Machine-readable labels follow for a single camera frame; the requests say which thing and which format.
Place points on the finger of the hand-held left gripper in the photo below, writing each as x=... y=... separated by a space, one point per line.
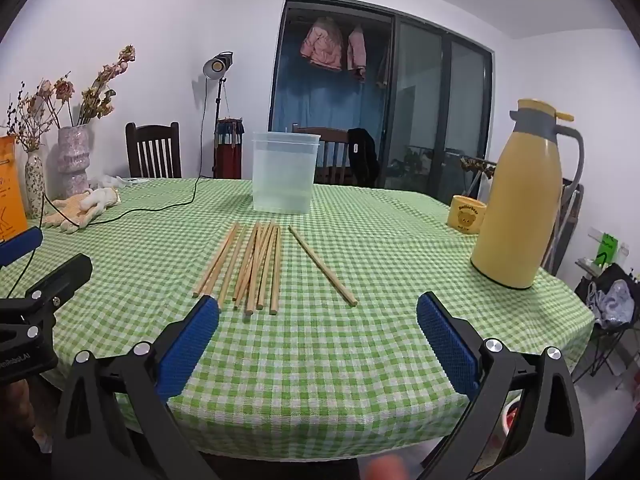
x=20 y=246
x=62 y=275

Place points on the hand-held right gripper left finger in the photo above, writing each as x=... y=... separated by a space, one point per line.
x=192 y=345

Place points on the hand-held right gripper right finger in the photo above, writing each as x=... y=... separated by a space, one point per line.
x=447 y=345

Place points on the pile of wooden chopsticks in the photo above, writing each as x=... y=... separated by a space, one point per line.
x=257 y=265

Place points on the single wooden chopstick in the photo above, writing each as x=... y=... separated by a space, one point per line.
x=322 y=266

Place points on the clear plastic container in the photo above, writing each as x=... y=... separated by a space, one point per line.
x=285 y=175

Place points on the person's right hand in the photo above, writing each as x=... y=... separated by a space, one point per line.
x=387 y=469

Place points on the orange card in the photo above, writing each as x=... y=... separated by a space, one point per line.
x=11 y=190

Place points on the pair of orange gloves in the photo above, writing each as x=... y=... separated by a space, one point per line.
x=67 y=212

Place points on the small floral vase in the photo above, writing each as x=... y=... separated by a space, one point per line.
x=34 y=185

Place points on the white beige knitted glove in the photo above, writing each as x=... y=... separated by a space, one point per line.
x=102 y=197

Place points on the green checked tablecloth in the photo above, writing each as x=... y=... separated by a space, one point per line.
x=350 y=350

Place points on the pink white textured vase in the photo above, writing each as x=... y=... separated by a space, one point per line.
x=74 y=160

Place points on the white crumpled plastic wrap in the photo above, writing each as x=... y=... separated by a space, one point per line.
x=115 y=181

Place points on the yellow mug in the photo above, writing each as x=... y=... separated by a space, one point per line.
x=466 y=215

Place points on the dried twig flower bunch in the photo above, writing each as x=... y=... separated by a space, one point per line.
x=37 y=110

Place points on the dark wooden chair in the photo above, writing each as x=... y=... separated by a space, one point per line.
x=152 y=152

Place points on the black folding stool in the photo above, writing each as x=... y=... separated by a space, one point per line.
x=607 y=340

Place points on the yellow thermos jug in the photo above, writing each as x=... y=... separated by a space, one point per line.
x=520 y=195

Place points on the grey plastic bag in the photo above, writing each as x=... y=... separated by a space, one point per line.
x=612 y=302

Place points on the grey metal folding rack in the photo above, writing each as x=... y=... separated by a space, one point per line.
x=567 y=220

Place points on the rack with dried plants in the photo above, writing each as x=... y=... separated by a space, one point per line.
x=477 y=167

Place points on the tall dried flower bunch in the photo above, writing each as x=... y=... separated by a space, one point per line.
x=102 y=85

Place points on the green paper bag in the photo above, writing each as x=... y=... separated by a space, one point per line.
x=607 y=246

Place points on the red blue standing bundle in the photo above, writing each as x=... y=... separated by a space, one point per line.
x=229 y=152

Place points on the black bag on chair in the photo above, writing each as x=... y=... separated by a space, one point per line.
x=364 y=157

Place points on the brown wooden chair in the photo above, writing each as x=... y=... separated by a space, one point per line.
x=330 y=157

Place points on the black framed glass door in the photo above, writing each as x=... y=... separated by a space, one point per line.
x=420 y=100

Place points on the studio lamp on stand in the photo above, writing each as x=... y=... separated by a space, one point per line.
x=218 y=65

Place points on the blue curtain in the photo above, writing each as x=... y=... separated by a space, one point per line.
x=320 y=100

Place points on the beige hanging garment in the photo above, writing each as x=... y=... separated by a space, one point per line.
x=384 y=62

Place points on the small pink jacket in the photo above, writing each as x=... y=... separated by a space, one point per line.
x=356 y=50

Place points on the large pink jacket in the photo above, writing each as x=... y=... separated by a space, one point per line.
x=321 y=42

